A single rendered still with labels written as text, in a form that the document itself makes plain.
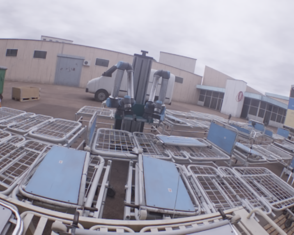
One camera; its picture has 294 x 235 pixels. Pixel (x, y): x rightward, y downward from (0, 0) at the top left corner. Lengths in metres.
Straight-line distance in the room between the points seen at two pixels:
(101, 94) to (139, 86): 6.31
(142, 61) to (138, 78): 0.32
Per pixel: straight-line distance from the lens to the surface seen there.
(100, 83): 8.90
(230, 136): 2.50
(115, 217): 1.61
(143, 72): 2.73
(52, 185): 1.06
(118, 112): 2.47
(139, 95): 2.72
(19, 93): 7.25
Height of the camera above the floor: 1.22
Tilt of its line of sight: 11 degrees down
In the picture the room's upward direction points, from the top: 11 degrees clockwise
